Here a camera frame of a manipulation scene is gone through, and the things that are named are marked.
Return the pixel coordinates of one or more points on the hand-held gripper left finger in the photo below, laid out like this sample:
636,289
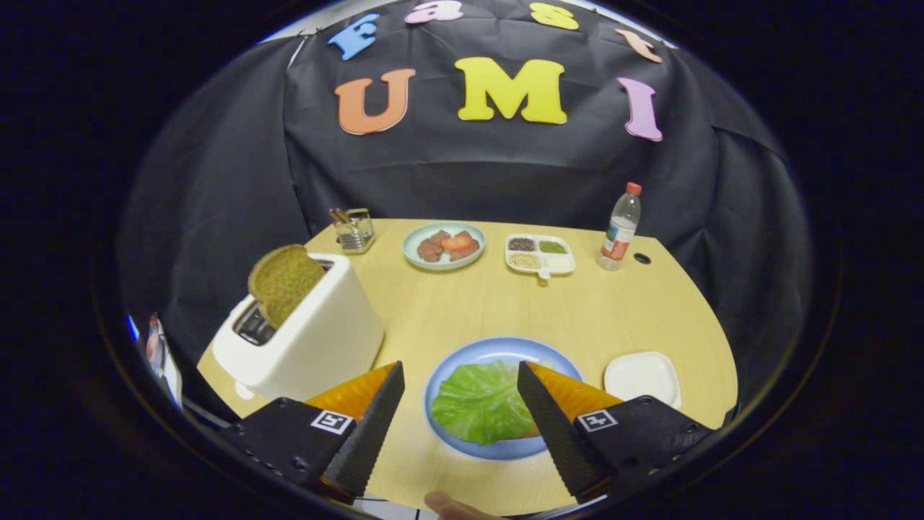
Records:
372,433

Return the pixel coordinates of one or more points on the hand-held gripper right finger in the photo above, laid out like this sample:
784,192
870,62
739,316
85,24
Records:
556,440

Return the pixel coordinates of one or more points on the green lettuce leaf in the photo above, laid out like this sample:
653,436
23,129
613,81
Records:
476,404

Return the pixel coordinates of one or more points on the brown toast slice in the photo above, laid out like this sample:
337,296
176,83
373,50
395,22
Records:
285,282

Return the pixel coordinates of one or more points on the white toaster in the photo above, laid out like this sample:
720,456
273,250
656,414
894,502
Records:
325,339

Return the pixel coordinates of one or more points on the small white plate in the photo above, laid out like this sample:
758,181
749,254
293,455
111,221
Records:
641,377

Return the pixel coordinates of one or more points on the blue plate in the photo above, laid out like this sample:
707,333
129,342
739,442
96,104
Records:
498,348

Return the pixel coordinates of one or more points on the white divided condiment dish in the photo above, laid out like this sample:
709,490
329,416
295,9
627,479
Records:
559,263

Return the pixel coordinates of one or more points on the pale green plate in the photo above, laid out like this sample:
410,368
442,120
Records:
410,245

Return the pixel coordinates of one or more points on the brown meat piece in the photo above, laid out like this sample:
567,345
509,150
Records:
471,252
431,249

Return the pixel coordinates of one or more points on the red tomato slice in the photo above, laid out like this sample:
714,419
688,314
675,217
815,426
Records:
457,242

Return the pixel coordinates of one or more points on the clear bottle with red cap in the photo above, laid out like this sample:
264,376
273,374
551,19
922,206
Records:
619,238

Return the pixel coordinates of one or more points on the white and blue object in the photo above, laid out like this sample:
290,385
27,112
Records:
170,368

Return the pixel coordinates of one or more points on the black backdrop cloth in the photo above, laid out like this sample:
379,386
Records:
469,173

